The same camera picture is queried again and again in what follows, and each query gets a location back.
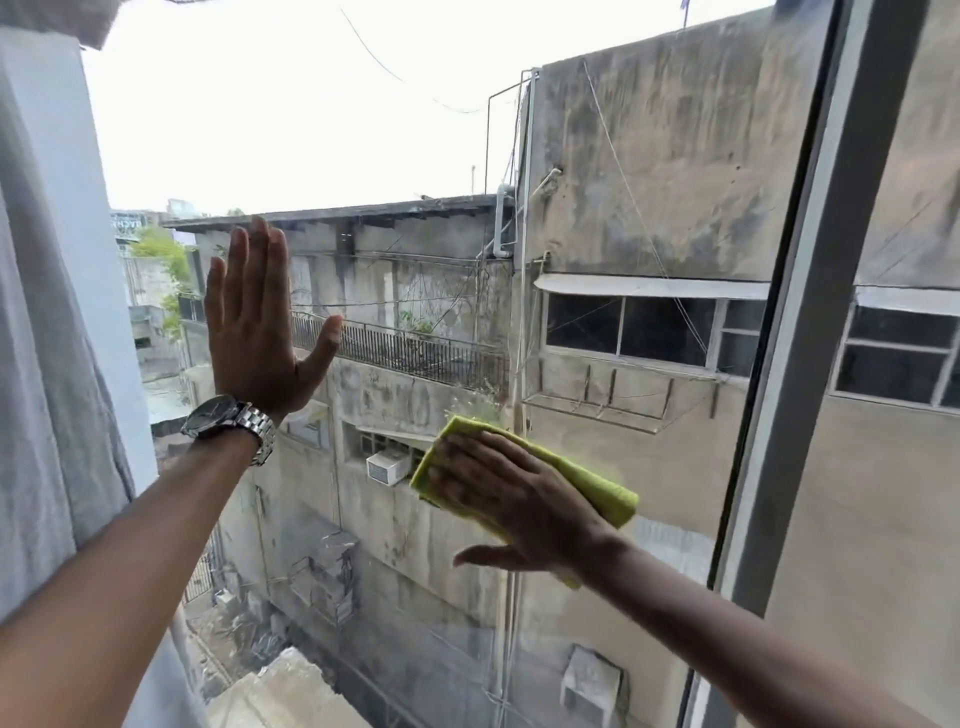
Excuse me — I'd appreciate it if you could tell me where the person's left hand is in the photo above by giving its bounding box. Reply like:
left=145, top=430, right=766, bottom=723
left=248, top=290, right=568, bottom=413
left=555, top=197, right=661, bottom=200
left=204, top=216, right=345, bottom=421

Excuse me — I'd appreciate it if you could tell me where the grey aluminium window frame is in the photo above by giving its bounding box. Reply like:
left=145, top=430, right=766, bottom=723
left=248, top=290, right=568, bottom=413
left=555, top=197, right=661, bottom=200
left=678, top=0, right=935, bottom=728

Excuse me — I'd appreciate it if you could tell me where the rusty metal window rack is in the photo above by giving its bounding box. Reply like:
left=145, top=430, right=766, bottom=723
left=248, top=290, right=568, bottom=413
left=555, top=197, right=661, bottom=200
left=523, top=366, right=723, bottom=438

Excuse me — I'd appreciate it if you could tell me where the thin overhead wire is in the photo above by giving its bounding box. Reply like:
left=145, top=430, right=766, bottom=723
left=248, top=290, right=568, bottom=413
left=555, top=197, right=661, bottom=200
left=337, top=6, right=519, bottom=117

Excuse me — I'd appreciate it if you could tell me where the person's right forearm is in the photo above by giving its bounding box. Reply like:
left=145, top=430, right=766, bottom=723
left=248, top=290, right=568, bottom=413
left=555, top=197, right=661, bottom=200
left=585, top=531, right=942, bottom=728

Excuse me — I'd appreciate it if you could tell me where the white window awning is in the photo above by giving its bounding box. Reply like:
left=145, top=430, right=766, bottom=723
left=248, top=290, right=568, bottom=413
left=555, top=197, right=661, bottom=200
left=533, top=273, right=772, bottom=302

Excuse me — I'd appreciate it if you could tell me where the low stained concrete building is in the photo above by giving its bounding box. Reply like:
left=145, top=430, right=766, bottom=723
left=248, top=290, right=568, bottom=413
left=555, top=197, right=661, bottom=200
left=161, top=195, right=526, bottom=728

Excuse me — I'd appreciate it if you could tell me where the white air conditioner unit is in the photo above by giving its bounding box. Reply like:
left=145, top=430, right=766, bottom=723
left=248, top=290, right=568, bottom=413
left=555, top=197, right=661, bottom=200
left=366, top=450, right=413, bottom=487
left=560, top=645, right=625, bottom=728

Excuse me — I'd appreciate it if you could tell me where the white drain pipe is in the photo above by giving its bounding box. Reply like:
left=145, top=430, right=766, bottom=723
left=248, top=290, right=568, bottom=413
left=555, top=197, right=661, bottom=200
left=492, top=183, right=519, bottom=261

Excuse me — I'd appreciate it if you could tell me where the green tree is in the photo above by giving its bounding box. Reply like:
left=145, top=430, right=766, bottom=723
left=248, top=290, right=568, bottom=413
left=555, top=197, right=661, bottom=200
left=129, top=225, right=195, bottom=342

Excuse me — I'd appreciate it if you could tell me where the yellow cleaning cloth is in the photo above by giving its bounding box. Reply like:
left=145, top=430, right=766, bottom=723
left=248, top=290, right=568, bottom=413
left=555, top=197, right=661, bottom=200
left=410, top=416, right=640, bottom=591

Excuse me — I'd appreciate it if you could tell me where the black balcony railing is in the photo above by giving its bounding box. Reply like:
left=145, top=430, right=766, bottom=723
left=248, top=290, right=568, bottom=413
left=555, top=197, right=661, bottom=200
left=289, top=310, right=513, bottom=396

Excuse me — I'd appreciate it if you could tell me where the person's left forearm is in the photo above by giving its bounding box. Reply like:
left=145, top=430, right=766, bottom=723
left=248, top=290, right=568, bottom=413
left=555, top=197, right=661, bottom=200
left=0, top=429, right=264, bottom=728

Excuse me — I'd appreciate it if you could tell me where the person's right hand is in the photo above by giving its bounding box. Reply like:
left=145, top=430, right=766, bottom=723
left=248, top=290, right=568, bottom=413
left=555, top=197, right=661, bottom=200
left=425, top=433, right=622, bottom=585

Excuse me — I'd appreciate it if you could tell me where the silver metal wristwatch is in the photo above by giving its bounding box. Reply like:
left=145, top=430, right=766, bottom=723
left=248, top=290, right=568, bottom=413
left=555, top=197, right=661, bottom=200
left=180, top=395, right=277, bottom=468

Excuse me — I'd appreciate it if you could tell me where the dark multi-pane building window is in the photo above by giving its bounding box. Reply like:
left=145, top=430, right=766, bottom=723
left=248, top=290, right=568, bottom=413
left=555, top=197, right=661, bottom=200
left=545, top=292, right=768, bottom=378
left=831, top=286, right=960, bottom=412

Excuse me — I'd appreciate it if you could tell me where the tall stained concrete building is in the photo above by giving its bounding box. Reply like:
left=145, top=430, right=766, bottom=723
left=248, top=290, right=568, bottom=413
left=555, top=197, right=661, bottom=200
left=480, top=0, right=960, bottom=728

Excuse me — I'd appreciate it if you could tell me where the grey fabric curtain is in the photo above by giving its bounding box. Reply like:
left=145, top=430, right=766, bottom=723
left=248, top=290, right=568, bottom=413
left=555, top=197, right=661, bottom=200
left=0, top=75, right=210, bottom=728

